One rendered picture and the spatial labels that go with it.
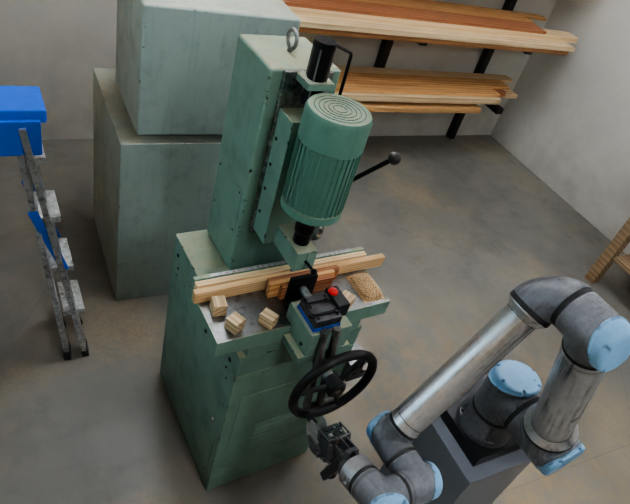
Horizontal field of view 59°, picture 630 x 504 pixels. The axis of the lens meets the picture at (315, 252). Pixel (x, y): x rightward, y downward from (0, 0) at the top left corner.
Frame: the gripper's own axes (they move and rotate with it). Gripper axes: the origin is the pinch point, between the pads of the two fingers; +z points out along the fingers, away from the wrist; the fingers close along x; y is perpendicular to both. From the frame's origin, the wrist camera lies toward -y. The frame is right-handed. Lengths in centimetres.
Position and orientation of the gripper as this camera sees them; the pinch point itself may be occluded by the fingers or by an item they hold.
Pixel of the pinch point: (310, 426)
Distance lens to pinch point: 165.9
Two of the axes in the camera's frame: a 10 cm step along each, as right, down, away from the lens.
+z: -5.3, -3.6, 7.7
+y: 0.7, -9.2, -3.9
